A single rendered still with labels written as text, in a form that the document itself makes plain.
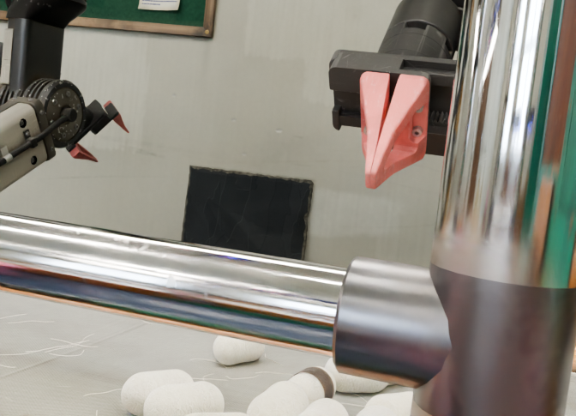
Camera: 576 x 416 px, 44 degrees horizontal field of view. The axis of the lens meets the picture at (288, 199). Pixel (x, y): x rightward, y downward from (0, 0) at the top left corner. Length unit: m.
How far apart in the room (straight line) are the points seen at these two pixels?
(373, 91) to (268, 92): 1.99
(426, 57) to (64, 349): 0.30
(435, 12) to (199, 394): 0.37
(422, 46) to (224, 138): 2.00
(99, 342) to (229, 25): 2.16
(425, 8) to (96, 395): 0.38
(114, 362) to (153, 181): 2.21
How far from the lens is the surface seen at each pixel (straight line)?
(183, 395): 0.31
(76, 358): 0.40
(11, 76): 1.19
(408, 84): 0.49
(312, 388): 0.34
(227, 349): 0.40
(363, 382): 0.38
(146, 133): 2.61
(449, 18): 0.59
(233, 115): 2.50
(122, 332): 0.45
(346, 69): 0.50
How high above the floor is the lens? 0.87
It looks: 5 degrees down
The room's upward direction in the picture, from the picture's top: 6 degrees clockwise
